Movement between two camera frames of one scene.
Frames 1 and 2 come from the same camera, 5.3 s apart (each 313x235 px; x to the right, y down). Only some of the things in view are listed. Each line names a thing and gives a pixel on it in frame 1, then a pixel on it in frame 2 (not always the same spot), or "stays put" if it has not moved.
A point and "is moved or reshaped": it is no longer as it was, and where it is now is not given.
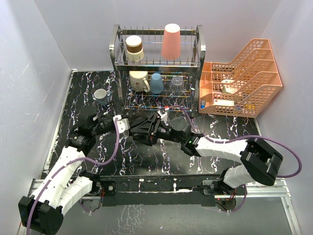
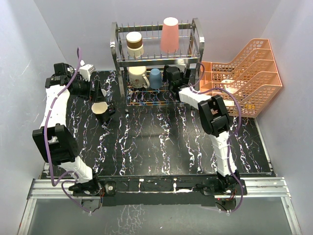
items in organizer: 227,89 stays put
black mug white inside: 139,129 -> 102,112
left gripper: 111,118 -> 99,97
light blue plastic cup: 156,84 is moved or reshaped
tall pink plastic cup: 171,41 is moved or reshaped
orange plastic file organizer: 242,87 stays put
